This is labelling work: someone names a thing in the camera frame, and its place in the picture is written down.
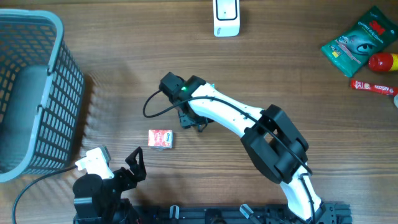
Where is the red chili sauce bottle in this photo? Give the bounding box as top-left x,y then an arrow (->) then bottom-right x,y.
368,53 -> 397,72

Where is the red coffee stick sachet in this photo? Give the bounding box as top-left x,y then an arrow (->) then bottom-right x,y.
350,79 -> 397,96

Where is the green lid jar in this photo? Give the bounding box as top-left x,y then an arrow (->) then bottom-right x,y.
394,95 -> 398,108

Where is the grey plastic mesh basket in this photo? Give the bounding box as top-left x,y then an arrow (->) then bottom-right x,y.
1,9 -> 85,182

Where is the red white tissue pack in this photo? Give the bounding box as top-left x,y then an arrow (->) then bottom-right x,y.
148,129 -> 174,150

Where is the green white glove package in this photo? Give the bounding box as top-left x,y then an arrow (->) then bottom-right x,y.
321,6 -> 397,78

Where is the white barcode scanner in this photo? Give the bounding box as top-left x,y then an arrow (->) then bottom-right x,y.
213,0 -> 241,37

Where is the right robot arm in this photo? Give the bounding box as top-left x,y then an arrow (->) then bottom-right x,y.
159,72 -> 322,223

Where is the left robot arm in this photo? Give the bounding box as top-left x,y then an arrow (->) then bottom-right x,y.
72,146 -> 147,223

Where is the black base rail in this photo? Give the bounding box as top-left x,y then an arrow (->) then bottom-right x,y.
131,203 -> 353,224

